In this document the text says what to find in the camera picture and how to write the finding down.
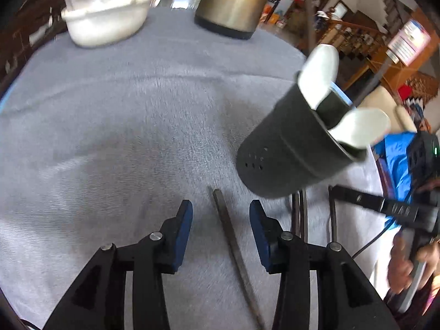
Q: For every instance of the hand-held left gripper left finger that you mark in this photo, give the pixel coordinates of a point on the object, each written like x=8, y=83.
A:
x=184, y=227

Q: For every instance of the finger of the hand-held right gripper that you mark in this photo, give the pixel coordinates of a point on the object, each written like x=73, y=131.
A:
x=371, y=202

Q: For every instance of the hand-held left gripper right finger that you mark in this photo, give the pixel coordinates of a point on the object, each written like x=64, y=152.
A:
x=258, y=230

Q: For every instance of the large white plastic spoon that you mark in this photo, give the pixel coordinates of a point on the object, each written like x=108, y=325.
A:
x=361, y=127

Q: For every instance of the dark metal utensil holder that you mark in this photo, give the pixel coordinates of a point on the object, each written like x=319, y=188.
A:
x=295, y=144

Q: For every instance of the small white plastic spoon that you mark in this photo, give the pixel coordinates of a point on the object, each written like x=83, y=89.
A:
x=318, y=72

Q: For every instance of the person's right hand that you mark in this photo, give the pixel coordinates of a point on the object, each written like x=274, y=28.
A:
x=400, y=264

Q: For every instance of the beige armchair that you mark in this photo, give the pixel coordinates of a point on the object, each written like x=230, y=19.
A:
x=385, y=106

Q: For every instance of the person's dark patterned pants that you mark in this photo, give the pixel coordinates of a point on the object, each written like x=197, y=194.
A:
x=419, y=302

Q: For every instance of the grey tablecloth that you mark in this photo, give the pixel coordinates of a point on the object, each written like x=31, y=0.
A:
x=120, y=127

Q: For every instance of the wooden staircase railing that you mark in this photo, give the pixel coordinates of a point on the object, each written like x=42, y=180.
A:
x=357, y=34

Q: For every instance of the white plastic bowl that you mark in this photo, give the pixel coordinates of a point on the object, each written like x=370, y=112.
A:
x=103, y=24

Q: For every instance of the bronze electric kettle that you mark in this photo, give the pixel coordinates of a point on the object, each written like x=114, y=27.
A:
x=233, y=3

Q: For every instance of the wall calendar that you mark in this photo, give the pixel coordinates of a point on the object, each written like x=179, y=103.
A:
x=409, y=41

